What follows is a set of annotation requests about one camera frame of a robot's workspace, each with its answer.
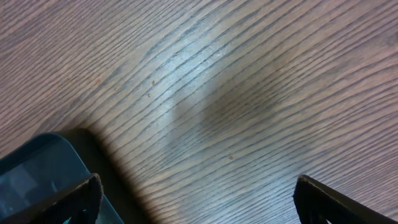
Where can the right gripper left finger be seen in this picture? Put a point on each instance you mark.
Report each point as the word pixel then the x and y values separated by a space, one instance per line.
pixel 79 203

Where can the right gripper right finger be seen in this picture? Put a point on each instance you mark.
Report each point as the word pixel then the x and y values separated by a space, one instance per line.
pixel 316 203

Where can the black water tray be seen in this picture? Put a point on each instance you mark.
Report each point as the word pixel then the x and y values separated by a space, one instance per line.
pixel 51 162

